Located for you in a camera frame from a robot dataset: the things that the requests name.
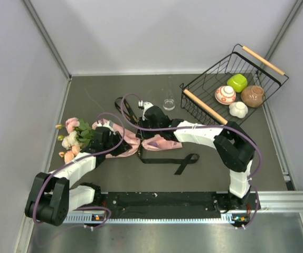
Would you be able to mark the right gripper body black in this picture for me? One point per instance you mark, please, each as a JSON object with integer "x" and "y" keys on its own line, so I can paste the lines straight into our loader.
{"x": 147, "y": 123}

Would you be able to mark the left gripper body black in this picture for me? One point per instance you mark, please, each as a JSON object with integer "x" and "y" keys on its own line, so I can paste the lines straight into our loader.
{"x": 113, "y": 139}

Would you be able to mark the pink wrapping paper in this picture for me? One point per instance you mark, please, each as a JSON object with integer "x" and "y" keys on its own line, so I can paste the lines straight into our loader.
{"x": 156, "y": 143}

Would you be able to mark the black ribbon gold lettering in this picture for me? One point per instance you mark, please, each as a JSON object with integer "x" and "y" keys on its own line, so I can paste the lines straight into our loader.
{"x": 191, "y": 158}

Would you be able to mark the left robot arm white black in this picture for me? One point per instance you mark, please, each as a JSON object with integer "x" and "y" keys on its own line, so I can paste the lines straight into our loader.
{"x": 67, "y": 182}

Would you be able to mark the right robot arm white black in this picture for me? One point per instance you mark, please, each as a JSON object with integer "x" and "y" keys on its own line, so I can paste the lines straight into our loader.
{"x": 234, "y": 147}

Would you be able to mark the clear glass vase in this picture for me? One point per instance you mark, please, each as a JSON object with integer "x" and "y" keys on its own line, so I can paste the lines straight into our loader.
{"x": 169, "y": 100}

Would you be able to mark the white red patterned bowl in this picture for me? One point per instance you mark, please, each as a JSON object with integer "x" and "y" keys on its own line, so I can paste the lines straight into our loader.
{"x": 225, "y": 95}

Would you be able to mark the white flower-shaped cup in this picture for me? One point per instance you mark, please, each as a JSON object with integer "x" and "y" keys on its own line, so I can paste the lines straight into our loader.
{"x": 238, "y": 109}

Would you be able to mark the green square cup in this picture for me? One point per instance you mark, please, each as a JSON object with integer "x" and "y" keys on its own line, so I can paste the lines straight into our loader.
{"x": 238, "y": 82}

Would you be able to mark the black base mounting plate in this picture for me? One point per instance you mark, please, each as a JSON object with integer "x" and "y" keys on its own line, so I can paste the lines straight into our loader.
{"x": 159, "y": 205}

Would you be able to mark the brown ceramic pot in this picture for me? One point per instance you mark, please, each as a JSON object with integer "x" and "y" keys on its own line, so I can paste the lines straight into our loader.
{"x": 253, "y": 96}

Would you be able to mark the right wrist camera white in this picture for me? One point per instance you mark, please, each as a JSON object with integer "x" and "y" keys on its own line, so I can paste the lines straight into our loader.
{"x": 144, "y": 105}

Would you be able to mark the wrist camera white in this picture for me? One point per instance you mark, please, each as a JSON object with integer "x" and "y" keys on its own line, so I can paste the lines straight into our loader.
{"x": 144, "y": 105}
{"x": 103, "y": 123}

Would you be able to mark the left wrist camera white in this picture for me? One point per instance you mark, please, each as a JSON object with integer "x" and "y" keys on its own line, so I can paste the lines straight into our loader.
{"x": 103, "y": 123}

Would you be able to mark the black wire basket wooden handles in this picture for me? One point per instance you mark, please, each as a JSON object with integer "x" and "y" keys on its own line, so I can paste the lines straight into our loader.
{"x": 198, "y": 95}

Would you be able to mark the aluminium rail with cable duct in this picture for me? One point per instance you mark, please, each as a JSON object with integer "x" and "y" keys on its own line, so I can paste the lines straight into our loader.
{"x": 90, "y": 206}

